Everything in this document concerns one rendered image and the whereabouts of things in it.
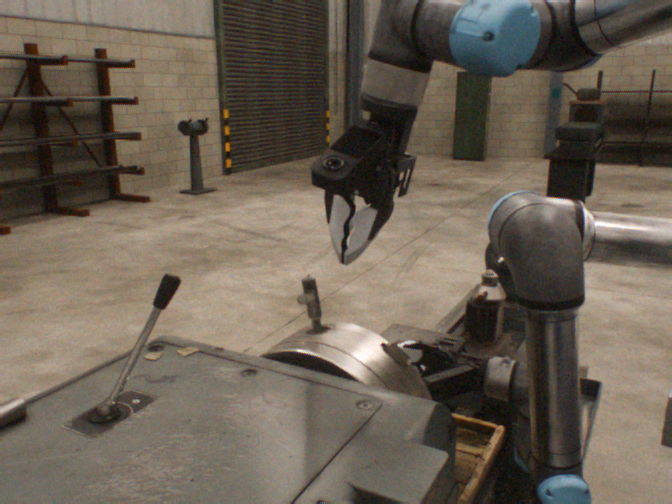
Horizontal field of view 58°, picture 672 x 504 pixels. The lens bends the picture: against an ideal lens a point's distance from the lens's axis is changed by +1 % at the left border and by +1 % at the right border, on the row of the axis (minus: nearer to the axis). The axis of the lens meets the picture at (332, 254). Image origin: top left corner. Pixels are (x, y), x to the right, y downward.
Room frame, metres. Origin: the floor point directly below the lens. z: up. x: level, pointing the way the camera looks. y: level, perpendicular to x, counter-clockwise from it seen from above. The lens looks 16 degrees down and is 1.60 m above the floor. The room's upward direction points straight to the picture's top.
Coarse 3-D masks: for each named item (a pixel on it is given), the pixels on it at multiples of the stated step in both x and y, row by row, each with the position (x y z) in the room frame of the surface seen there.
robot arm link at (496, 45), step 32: (448, 0) 0.64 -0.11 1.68; (480, 0) 0.61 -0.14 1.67; (512, 0) 0.60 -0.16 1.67; (416, 32) 0.67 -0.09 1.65; (448, 32) 0.63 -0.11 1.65; (480, 32) 0.59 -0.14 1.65; (512, 32) 0.60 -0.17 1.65; (544, 32) 0.65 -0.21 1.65; (480, 64) 0.61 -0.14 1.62; (512, 64) 0.61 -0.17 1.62
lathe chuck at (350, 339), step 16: (304, 336) 0.85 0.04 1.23; (320, 336) 0.84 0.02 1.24; (336, 336) 0.84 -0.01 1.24; (352, 336) 0.84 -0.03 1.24; (368, 336) 0.85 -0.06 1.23; (352, 352) 0.80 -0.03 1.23; (368, 352) 0.81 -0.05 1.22; (384, 352) 0.82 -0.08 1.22; (384, 368) 0.79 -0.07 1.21; (400, 368) 0.81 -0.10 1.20; (400, 384) 0.78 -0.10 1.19; (416, 384) 0.81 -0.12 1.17; (432, 400) 0.82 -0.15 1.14
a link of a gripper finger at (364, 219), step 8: (368, 208) 0.73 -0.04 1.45; (360, 216) 0.73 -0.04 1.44; (368, 216) 0.73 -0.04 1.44; (360, 224) 0.73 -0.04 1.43; (368, 224) 0.73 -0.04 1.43; (360, 232) 0.73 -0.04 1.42; (368, 232) 0.73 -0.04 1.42; (352, 240) 0.74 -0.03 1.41; (360, 240) 0.73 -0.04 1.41; (368, 240) 0.73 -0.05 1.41; (352, 248) 0.74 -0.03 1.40; (360, 248) 0.73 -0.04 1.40; (344, 256) 0.74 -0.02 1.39; (352, 256) 0.74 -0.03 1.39; (344, 264) 0.75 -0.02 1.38
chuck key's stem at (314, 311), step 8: (304, 280) 0.86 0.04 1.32; (312, 280) 0.86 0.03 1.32; (304, 288) 0.86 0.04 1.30; (312, 288) 0.86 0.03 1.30; (312, 304) 0.86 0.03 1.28; (312, 312) 0.86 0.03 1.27; (320, 312) 0.86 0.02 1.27; (312, 320) 0.86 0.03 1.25; (320, 320) 0.87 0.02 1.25; (320, 328) 0.86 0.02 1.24
